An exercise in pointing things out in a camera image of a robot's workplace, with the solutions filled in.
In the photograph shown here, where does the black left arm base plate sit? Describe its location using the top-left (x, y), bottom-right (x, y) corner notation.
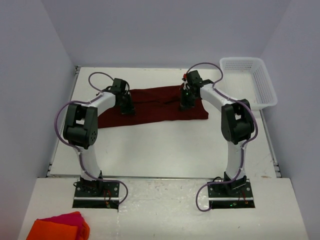
top-left (72, 180), bottom-right (120, 210)

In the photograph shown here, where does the pink folded t-shirt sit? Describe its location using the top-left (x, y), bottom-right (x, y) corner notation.
top-left (41, 211), bottom-right (84, 226)

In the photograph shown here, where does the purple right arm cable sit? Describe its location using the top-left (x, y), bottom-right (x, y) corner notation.
top-left (184, 61), bottom-right (259, 213)

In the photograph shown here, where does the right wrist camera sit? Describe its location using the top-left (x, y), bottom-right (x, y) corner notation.
top-left (181, 73), bottom-right (189, 91)

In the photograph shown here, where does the white plastic basket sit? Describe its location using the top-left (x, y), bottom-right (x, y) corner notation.
top-left (219, 57), bottom-right (278, 111)

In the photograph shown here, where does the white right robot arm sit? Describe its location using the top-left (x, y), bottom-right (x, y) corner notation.
top-left (180, 70), bottom-right (257, 197)

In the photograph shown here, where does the dark red t-shirt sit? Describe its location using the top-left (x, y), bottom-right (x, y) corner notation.
top-left (98, 85), bottom-right (209, 129)

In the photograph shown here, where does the orange folded t-shirt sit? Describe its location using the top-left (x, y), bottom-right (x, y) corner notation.
top-left (26, 218), bottom-right (90, 240)

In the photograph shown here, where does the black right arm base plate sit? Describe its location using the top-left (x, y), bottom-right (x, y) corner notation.
top-left (207, 179), bottom-right (255, 210)

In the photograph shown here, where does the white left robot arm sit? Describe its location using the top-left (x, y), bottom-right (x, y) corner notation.
top-left (60, 78), bottom-right (136, 197)

